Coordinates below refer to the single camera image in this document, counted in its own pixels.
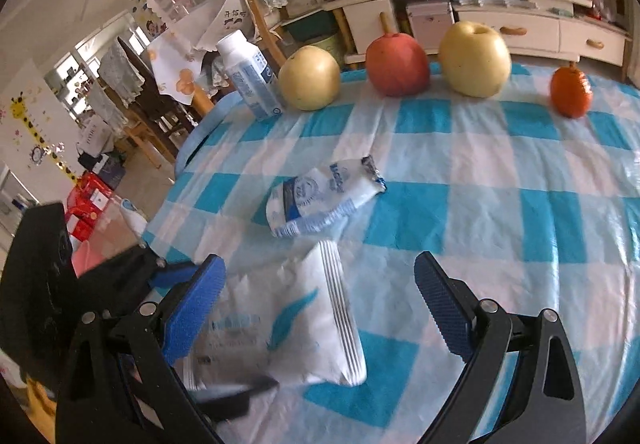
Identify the small orange tangerine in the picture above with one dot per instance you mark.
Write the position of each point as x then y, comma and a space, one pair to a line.
570, 92

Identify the pink plastic trash bucket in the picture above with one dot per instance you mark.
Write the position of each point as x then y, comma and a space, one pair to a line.
87, 256

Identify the white milk bottle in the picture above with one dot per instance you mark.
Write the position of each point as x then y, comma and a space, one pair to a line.
251, 75

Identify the pink storage box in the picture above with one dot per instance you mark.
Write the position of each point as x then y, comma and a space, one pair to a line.
429, 21

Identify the white grey foil bag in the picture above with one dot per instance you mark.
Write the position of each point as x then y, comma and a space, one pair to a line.
290, 323

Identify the red gift bags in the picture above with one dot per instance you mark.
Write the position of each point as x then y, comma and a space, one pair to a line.
85, 204

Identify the red apple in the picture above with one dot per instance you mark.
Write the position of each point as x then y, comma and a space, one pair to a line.
397, 65

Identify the yellow pear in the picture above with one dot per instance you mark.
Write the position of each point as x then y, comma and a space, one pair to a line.
474, 59
310, 79

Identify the dark wooden chair with cover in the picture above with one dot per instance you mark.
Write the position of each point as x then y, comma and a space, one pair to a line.
151, 115

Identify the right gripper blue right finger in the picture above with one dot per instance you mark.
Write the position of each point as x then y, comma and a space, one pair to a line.
450, 302

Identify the left yellow pear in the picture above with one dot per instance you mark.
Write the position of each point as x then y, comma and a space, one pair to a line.
310, 79

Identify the right yellow pear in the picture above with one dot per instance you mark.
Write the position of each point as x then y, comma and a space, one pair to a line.
474, 59

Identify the blue checkered tablecloth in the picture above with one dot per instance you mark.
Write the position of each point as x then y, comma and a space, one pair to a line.
528, 208

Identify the white mesh food cover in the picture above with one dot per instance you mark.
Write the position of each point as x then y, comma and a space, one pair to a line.
199, 24

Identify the dining table with white cloth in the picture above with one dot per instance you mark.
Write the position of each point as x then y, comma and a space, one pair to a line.
177, 69

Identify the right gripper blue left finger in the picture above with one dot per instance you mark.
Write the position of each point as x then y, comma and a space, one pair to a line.
185, 307

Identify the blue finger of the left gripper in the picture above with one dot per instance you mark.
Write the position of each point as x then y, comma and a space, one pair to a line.
234, 402
172, 274

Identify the white blue plastic bag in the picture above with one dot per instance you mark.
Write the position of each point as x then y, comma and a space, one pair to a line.
309, 203

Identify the green waste bin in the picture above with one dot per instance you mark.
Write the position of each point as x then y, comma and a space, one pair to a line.
331, 43

